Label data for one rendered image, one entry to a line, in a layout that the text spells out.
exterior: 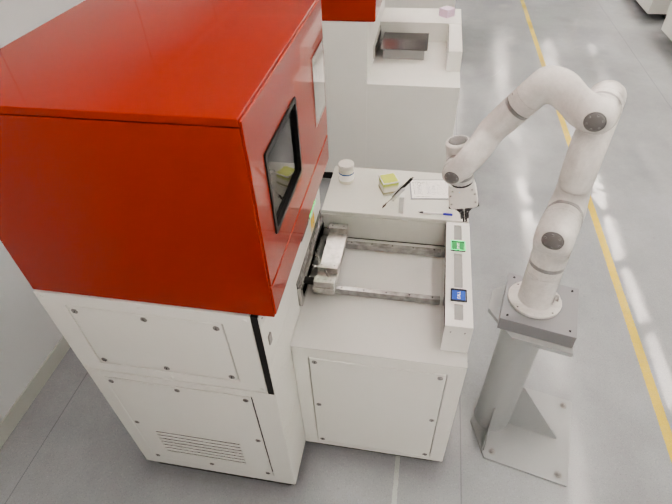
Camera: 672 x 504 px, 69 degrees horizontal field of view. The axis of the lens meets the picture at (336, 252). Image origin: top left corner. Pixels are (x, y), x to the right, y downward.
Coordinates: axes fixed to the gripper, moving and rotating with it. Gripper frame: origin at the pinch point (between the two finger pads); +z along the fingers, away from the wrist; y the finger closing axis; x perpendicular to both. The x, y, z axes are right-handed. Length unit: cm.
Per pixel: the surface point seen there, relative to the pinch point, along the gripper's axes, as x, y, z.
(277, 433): -66, -71, 43
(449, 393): -46, -9, 46
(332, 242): 4, -55, 12
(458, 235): 7.1, -3.3, 15.6
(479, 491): -53, -2, 114
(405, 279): -7.2, -25.0, 24.9
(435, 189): 35.8, -12.8, 12.4
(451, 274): -15.8, -5.9, 14.6
